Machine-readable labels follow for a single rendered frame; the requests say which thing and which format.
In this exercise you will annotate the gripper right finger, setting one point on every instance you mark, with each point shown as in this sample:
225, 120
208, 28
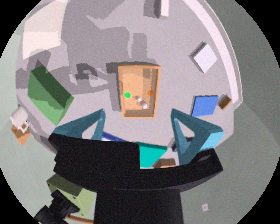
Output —
206, 135

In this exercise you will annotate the teal flat rectangular slab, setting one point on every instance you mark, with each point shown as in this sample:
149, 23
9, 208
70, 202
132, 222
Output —
150, 153

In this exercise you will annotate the blue flat square pad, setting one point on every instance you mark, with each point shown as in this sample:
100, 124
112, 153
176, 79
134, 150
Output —
204, 105

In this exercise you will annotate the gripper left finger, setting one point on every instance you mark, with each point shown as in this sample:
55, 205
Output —
76, 127

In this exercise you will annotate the white flat rectangular box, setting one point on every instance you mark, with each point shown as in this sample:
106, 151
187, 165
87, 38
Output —
205, 58

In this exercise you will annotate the white mug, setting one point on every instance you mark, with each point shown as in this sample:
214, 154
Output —
19, 117

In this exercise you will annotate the wooden ball maze tray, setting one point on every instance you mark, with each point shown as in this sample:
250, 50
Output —
139, 88

